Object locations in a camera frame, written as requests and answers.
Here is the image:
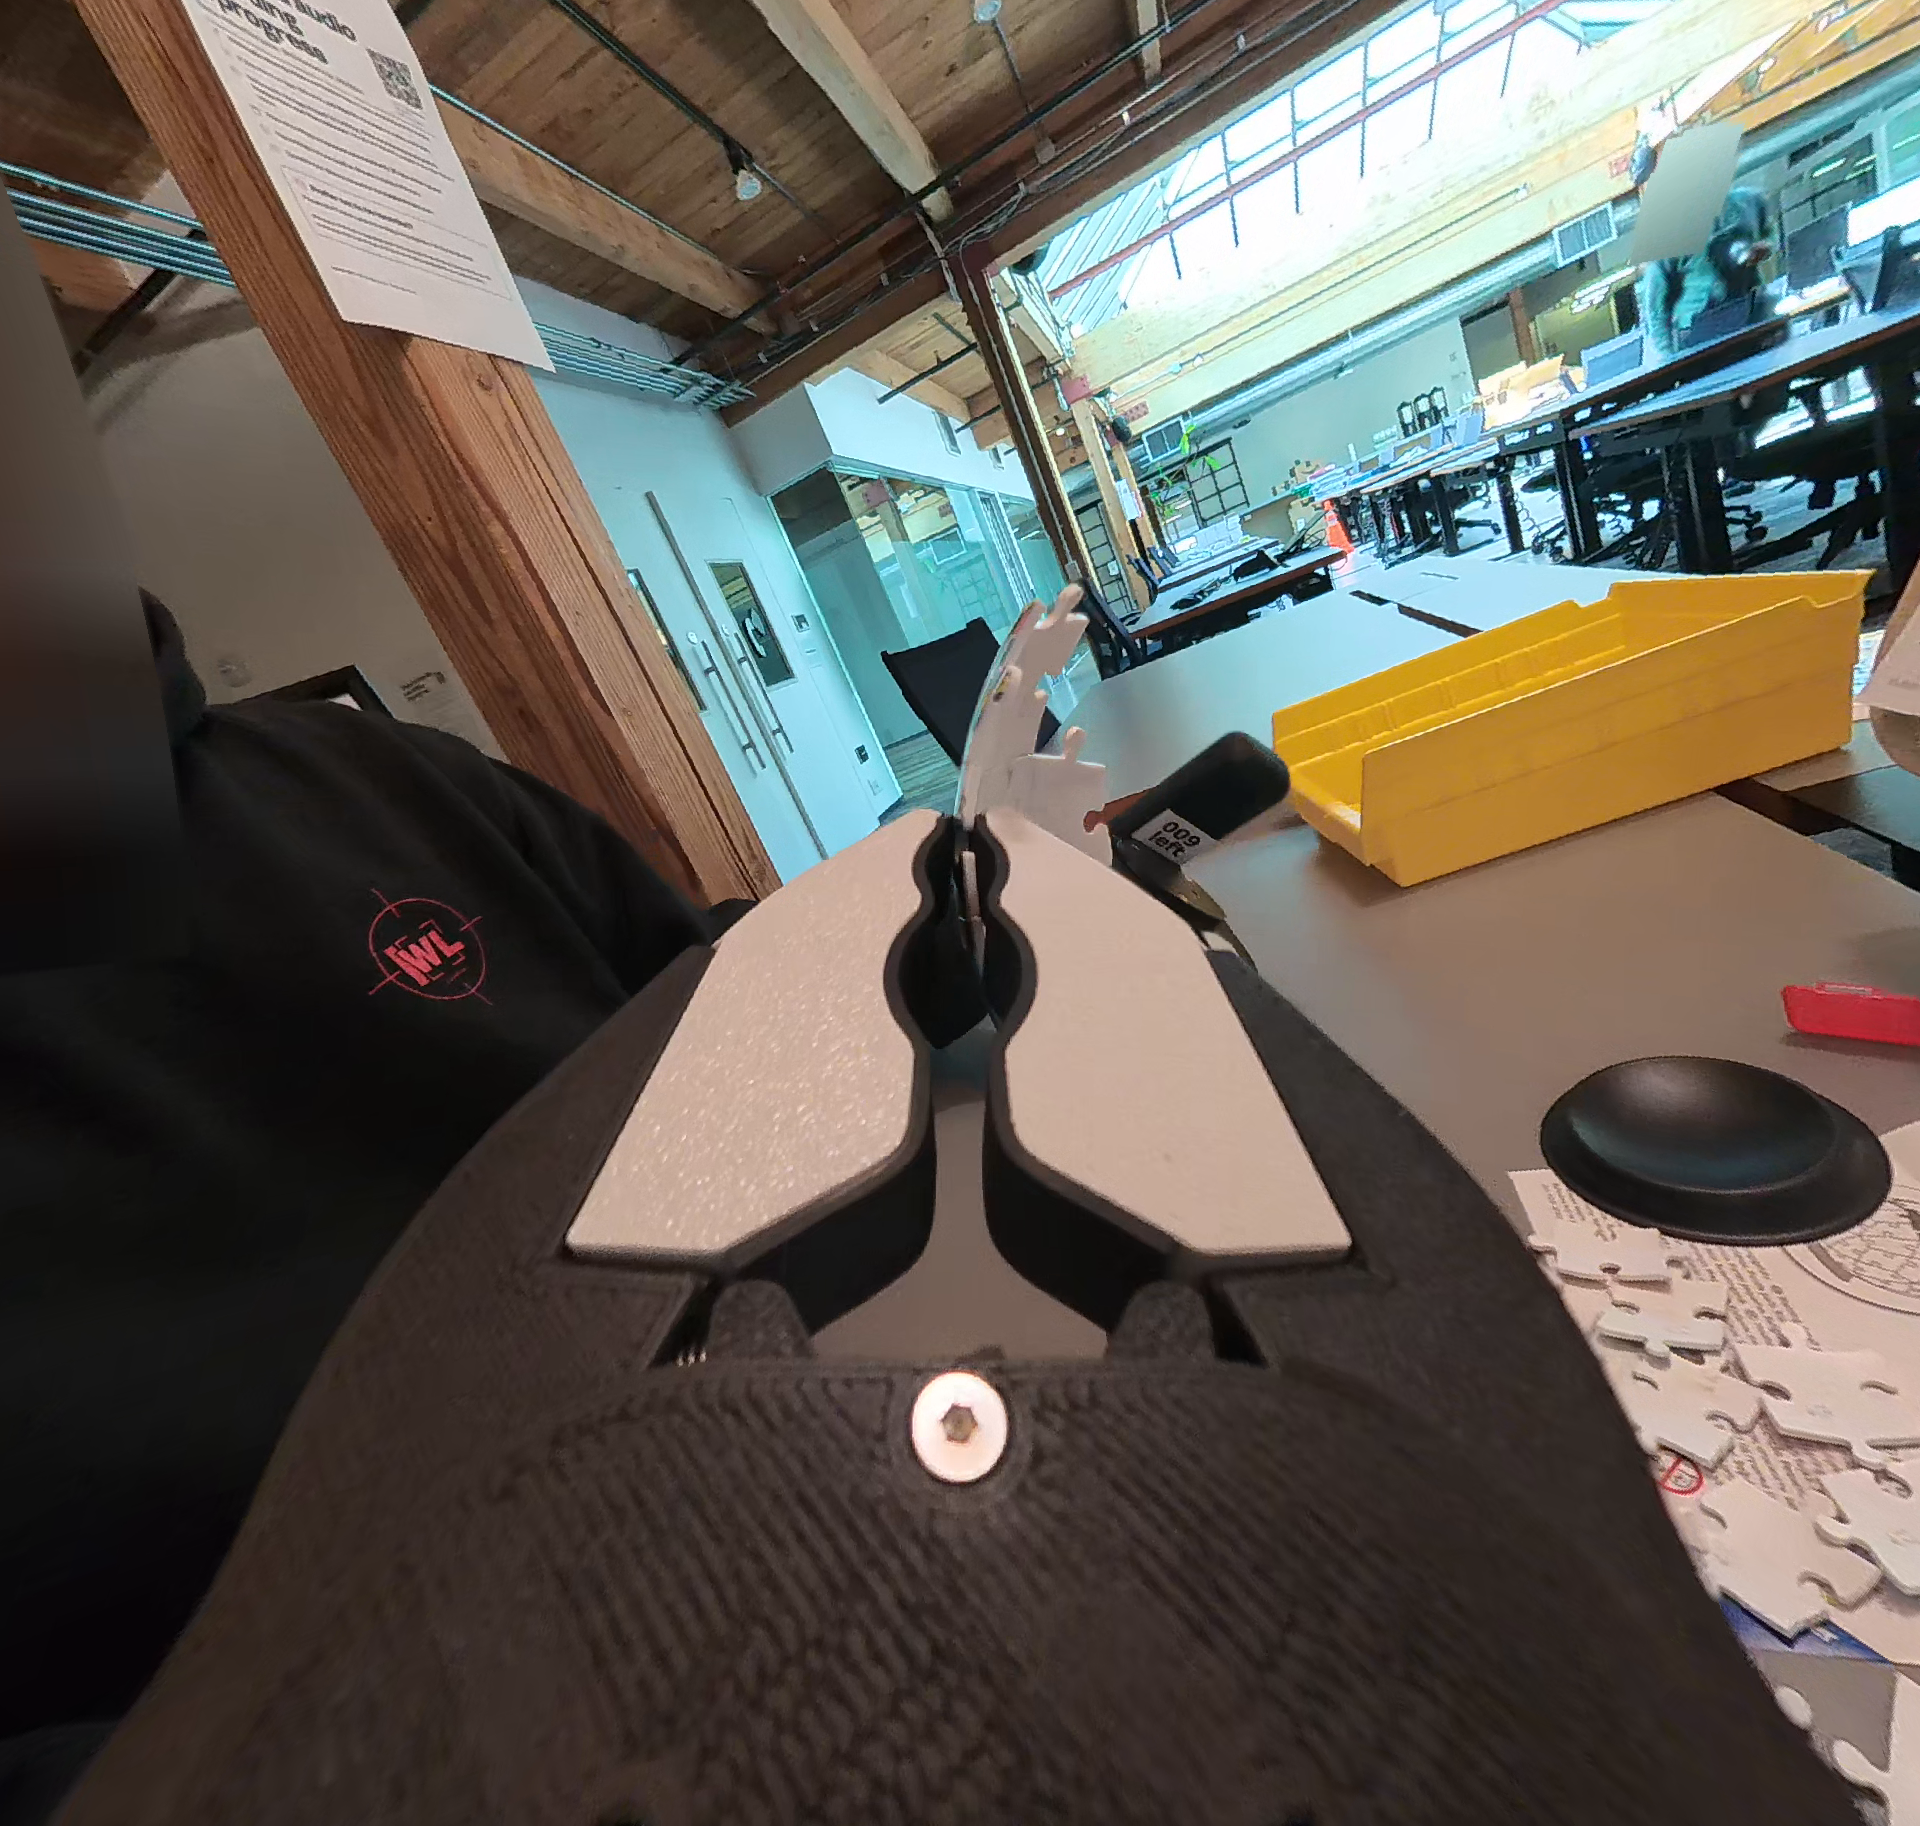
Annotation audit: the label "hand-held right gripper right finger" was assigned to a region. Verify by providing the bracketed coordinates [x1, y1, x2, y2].
[982, 809, 1353, 1334]

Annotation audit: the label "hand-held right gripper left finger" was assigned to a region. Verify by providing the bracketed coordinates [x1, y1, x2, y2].
[561, 809, 939, 1321]

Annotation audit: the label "curved assembled puzzle section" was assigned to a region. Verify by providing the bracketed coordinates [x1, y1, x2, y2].
[960, 583, 1116, 956]

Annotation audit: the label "pile of white puzzle pieces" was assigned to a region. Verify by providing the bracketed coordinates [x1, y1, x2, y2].
[1529, 1216, 1920, 1826]

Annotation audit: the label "black round puzzle stand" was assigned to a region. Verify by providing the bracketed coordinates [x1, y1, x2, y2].
[1542, 1057, 1894, 1247]

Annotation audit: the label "grey table with wooden edge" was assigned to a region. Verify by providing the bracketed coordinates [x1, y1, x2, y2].
[1051, 551, 1652, 806]

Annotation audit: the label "black office chair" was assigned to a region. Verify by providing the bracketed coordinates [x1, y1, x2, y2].
[879, 617, 1067, 774]

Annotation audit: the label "yellow plastic bin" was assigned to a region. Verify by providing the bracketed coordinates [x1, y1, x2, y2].
[1270, 566, 1876, 890]

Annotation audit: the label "person's black sweatshirt torso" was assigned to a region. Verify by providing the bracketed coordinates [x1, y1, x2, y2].
[0, 588, 753, 1826]

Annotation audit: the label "long black workbench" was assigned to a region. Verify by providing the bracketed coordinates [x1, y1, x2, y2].
[1484, 297, 1920, 577]

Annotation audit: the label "small red plastic object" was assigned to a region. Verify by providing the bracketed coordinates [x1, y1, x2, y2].
[1783, 982, 1920, 1046]

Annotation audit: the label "metal conduit pipes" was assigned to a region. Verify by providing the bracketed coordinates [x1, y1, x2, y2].
[0, 162, 753, 410]

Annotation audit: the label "white paper notice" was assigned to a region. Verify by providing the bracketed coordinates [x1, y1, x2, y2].
[144, 0, 554, 370]

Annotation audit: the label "black picture frame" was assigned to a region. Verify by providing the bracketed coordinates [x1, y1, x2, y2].
[212, 660, 393, 719]

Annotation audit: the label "wooden post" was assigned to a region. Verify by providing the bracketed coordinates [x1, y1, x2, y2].
[14, 0, 784, 903]

